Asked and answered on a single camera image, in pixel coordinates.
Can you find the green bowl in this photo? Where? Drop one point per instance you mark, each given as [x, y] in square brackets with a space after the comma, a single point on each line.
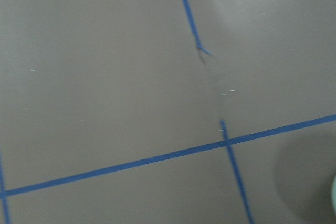
[333, 194]

